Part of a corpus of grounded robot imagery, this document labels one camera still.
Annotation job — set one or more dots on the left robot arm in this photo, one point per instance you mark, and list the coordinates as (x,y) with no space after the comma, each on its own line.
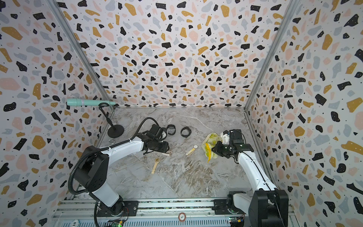
(89,174)

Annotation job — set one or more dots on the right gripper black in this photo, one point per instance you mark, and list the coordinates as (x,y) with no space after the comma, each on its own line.
(220,150)

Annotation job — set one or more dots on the red white round sticker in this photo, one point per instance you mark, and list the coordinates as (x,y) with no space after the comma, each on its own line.
(182,217)

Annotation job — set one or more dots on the black digital watch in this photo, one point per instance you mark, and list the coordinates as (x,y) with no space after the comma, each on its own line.
(185,132)

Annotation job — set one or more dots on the yellow green white cloth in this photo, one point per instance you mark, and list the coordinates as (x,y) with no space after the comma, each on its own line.
(209,143)

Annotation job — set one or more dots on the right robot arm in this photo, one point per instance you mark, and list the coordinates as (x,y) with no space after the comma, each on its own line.
(268,207)

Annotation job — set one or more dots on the black microphone stand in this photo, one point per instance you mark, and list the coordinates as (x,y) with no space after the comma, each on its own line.
(115,130)

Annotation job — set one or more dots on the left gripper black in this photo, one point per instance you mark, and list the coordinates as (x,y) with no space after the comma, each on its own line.
(162,145)

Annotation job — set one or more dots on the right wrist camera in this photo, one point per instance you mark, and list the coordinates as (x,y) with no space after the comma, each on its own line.
(232,136)

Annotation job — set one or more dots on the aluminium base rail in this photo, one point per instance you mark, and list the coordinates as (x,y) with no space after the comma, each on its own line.
(144,213)

